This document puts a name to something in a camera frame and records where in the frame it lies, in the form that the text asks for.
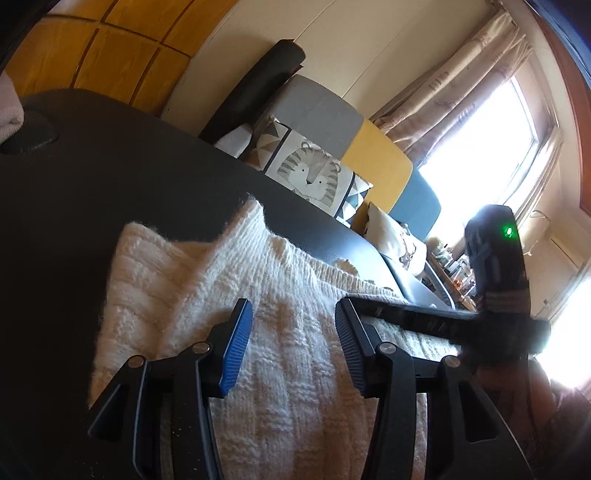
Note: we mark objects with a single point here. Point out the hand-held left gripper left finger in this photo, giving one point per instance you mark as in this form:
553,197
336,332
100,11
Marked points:
238,346

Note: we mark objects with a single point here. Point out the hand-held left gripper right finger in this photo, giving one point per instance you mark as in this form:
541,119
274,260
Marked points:
348,341

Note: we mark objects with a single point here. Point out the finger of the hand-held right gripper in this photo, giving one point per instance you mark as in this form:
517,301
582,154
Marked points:
425,318

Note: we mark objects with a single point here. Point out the cream knitted sweater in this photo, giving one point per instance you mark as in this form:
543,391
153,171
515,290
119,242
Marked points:
184,286

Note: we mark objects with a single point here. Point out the white air conditioner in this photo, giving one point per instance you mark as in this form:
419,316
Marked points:
563,251

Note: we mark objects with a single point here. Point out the white deer print pillow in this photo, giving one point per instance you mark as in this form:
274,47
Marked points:
392,235

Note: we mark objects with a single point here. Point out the beige patterned curtain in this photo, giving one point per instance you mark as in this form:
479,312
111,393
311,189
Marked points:
457,92
547,161

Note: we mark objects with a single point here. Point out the bright window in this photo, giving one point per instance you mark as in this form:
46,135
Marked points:
485,152

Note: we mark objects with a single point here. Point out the grey yellow blue sofa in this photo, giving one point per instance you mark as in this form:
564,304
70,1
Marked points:
374,161

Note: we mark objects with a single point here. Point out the tiger print pillow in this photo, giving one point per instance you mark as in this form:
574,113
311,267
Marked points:
309,170

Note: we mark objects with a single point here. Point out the rolled black mat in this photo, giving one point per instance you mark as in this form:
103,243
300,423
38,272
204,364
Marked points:
254,87

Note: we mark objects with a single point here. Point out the wooden wardrobe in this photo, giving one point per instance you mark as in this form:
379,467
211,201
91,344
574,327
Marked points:
115,50

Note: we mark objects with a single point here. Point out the pink folded cloth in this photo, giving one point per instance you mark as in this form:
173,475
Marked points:
9,106

